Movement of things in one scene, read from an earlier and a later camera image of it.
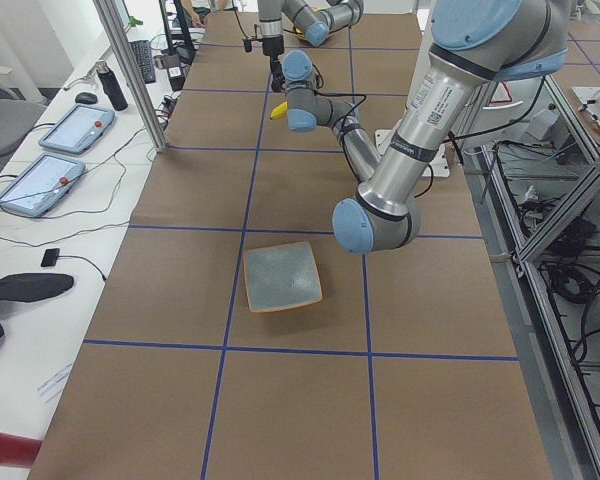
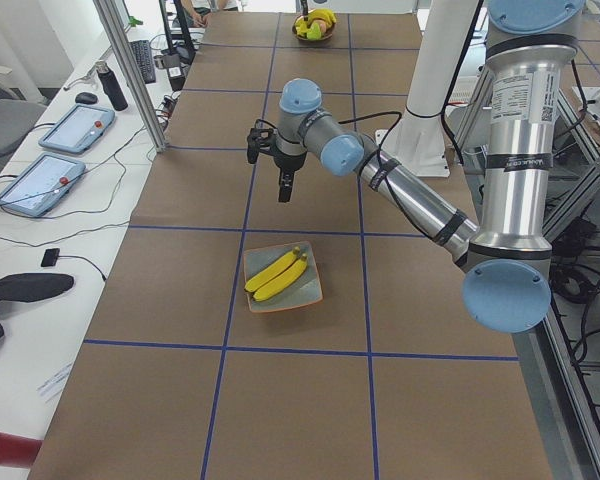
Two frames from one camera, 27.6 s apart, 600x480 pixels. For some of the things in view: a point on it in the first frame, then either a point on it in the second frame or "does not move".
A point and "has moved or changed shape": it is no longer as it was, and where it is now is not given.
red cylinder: x=8 y=450 does not move
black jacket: x=13 y=288 does not move
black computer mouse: x=86 y=97 does not move
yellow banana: x=279 y=111 has moved or changed shape
